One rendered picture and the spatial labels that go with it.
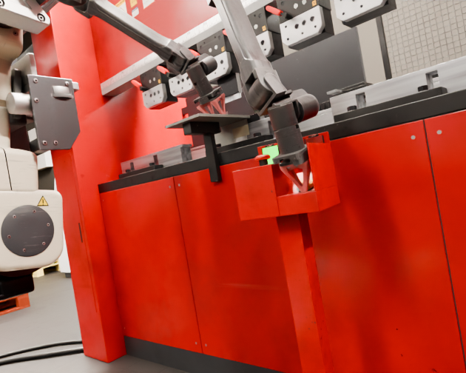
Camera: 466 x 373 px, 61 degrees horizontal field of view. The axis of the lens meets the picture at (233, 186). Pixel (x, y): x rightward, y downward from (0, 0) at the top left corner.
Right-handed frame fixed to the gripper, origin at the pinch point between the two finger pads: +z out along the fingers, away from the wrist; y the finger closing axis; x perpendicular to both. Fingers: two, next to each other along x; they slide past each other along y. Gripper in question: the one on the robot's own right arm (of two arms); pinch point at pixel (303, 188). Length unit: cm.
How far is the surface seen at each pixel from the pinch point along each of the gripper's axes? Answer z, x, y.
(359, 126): -7.1, -8.3, 26.9
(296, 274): 19.4, 6.0, -4.7
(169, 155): -11, 84, 55
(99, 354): 73, 141, 20
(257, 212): 2.3, 10.4, -5.9
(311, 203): 2.1, -3.1, -5.2
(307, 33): -37, 6, 47
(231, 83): -31, 42, 55
